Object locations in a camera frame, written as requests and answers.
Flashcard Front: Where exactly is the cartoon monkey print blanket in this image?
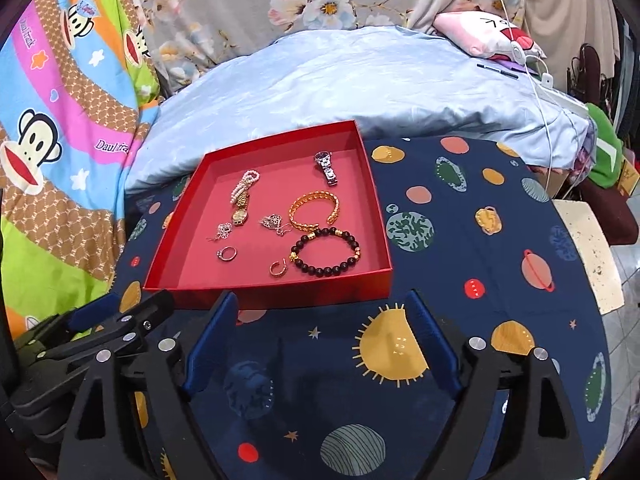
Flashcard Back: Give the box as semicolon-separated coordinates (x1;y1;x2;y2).
0;0;162;353

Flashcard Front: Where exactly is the gold bangle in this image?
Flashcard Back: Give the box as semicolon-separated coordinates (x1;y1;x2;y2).
287;190;342;233

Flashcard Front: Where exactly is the navy planet print blanket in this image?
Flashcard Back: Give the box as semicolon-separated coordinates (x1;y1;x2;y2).
112;135;615;480

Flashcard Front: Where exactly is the beige cloth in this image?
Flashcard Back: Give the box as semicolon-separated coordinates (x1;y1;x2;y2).
520;0;622;97

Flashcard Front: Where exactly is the green cloth item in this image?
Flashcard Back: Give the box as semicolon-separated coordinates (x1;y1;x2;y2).
584;102;627;190

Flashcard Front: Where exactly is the maroon cloth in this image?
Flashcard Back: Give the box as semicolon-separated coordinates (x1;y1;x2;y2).
574;179;640;247

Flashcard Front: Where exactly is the black bead bracelet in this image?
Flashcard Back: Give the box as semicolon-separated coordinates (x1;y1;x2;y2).
289;227;361;277

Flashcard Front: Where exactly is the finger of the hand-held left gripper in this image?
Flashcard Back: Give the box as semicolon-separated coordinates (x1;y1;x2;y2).
14;292;122;361
35;289;177;361

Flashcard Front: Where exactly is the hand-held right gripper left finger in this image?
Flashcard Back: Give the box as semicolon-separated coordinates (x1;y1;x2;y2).
57;291;241;480

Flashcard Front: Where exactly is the black pen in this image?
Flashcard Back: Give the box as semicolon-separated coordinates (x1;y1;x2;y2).
476;63;522;80

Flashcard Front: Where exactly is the pink cartoon pillow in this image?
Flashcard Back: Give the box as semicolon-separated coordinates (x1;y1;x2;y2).
432;10;549;62

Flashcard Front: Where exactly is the red cardboard box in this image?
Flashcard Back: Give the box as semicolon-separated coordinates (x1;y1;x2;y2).
142;120;393;311

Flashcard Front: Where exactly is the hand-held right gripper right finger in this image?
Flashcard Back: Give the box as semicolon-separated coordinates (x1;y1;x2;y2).
404;289;587;480

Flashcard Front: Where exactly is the silver dangle earring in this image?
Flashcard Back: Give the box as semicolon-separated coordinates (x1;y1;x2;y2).
206;221;236;243

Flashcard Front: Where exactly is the pearl bracelet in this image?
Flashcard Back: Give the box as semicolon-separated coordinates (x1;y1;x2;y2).
229;170;262;206

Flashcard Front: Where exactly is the grey floral sheet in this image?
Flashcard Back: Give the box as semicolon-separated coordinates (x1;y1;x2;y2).
120;0;532;97

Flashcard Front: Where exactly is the silver wristwatch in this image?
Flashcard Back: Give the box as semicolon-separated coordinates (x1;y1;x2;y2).
314;151;340;187

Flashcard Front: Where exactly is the silver filigree earring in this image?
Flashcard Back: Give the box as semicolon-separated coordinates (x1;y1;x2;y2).
257;212;297;237

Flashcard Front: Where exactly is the cream speckled stool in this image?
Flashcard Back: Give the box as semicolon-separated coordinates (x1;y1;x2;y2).
552;199;627;317

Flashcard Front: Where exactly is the light blue quilt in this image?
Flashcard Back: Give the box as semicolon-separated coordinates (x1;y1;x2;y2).
124;25;595;195

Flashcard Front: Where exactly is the gold wristwatch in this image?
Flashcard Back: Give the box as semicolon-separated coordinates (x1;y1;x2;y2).
230;191;251;227

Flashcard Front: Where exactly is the white cable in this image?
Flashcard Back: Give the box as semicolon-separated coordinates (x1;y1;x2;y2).
482;0;557;197

